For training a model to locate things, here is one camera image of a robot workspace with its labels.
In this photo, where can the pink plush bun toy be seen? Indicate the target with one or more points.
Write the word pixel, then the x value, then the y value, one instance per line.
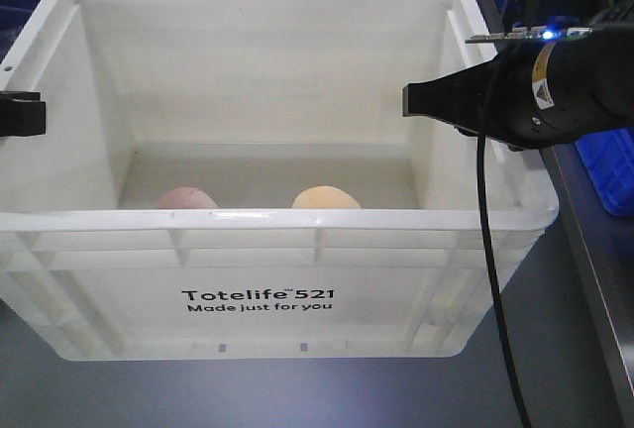
pixel 186 197

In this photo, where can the grey metal shelf frame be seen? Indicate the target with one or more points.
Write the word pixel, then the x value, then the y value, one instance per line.
pixel 602 246

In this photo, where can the blue plastic bin right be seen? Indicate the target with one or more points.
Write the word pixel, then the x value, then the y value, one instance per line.
pixel 608 159

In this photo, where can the white plastic Totelife crate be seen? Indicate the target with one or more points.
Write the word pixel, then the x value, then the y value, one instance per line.
pixel 251 101

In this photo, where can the green circuit board with LED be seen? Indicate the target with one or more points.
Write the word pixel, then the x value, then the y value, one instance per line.
pixel 542 34

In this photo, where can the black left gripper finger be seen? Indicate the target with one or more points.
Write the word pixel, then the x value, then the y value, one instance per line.
pixel 23 114

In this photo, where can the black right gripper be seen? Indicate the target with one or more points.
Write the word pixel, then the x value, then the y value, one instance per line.
pixel 528 97

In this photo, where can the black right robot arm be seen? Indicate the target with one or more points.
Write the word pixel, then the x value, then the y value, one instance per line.
pixel 610 19

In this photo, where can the yellow plush bun toy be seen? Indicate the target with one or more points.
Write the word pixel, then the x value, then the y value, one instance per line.
pixel 324 197

